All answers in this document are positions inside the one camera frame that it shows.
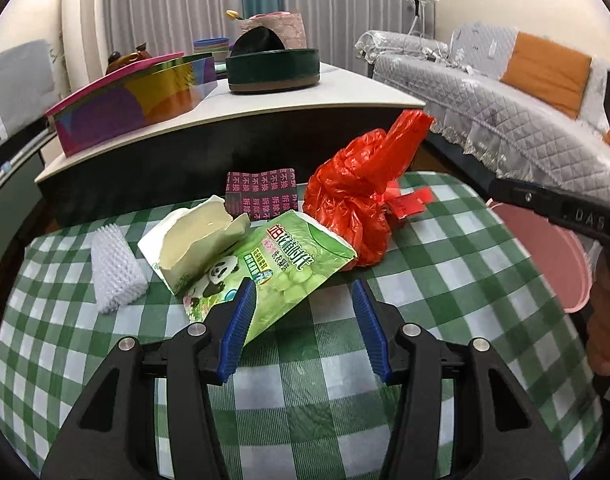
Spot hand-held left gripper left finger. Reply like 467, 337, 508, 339
39, 276, 258, 480

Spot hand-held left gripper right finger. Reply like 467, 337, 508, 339
351, 279, 570, 480

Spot colourful rectangular tin box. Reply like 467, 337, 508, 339
45, 51, 218, 157

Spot pink plastic bucket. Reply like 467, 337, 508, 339
485, 197, 593, 315

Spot white standing air conditioner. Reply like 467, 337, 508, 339
60, 0, 106, 81

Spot black hat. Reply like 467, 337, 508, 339
230, 27, 287, 56

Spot white charger with cables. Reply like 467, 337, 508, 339
415, 45, 466, 68

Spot grey and white cloth cover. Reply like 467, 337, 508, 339
0, 39, 53, 148

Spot purple printed card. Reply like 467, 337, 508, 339
224, 166, 298, 221

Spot black television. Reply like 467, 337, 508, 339
0, 120, 51, 191

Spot pink fabric basket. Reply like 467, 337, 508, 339
235, 10, 306, 51

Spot dark green round tin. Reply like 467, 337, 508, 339
225, 48, 321, 96

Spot sofa with grey quilted cover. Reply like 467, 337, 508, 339
355, 21, 610, 206

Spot grey quilted cushion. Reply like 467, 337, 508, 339
579, 57, 610, 122

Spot person's right hand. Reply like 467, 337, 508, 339
586, 256, 610, 377

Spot green tissue packet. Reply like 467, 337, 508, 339
182, 208, 358, 347

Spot orange cushion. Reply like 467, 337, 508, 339
500, 31, 593, 120

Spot green checked tablecloth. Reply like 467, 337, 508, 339
0, 171, 606, 480

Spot white tissue pack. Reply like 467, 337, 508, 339
136, 195, 252, 296

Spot grey curtain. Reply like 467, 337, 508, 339
102, 0, 246, 56
277, 0, 436, 68

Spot brown teapot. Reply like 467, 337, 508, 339
105, 44, 153, 75

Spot white foam net sleeve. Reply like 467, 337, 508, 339
90, 225, 149, 313

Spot white-topped coffee table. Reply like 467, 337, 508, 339
34, 60, 427, 228

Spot stack of coloured bowls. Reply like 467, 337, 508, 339
192, 37, 231, 63

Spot red plastic bag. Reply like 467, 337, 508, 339
302, 109, 436, 268

